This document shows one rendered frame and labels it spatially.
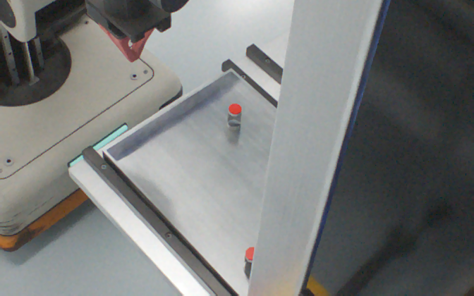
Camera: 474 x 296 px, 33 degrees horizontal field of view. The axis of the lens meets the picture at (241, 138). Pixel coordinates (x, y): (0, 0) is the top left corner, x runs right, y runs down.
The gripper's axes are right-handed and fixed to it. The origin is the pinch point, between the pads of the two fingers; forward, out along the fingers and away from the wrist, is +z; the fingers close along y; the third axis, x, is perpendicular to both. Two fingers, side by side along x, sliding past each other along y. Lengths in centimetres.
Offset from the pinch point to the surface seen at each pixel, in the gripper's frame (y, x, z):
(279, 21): -69, 104, 105
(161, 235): 14.1, -8.0, 20.5
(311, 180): 43, -13, -27
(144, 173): 3.0, -2.5, 21.6
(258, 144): 10.4, 14.6, 22.0
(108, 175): 0.9, -7.5, 19.6
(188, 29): -85, 78, 104
